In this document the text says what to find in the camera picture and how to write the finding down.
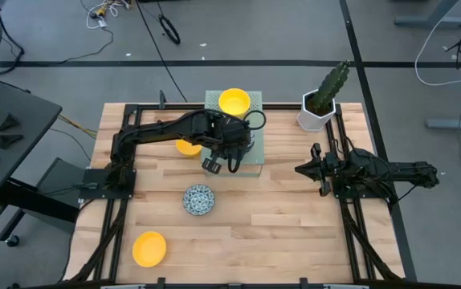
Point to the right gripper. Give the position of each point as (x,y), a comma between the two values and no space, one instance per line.
(329,168)

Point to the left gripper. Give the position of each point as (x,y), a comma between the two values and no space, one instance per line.
(230,134)

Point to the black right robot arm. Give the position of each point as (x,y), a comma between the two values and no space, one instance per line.
(407,173)

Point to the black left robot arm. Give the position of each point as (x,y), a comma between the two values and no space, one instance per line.
(154,128)

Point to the green perforated metal shelf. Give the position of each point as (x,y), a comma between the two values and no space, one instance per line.
(259,156)

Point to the white hexagonal plant pot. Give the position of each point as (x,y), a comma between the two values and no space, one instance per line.
(308,120)

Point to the green cactus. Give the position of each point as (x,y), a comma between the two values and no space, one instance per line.
(329,86)

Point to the grey desk foot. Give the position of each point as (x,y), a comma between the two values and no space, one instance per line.
(455,123)
(431,21)

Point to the black caster wheel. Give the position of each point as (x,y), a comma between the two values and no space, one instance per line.
(12,241)

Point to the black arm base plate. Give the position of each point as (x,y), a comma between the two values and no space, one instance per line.
(94,184)
(359,196)

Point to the black aluminium rig frame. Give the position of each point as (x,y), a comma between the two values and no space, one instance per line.
(278,106)

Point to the silver aluminium rail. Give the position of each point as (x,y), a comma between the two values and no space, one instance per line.
(124,287)
(347,287)

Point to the black triangular bracket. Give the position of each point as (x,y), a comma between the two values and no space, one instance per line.
(10,122)
(9,141)

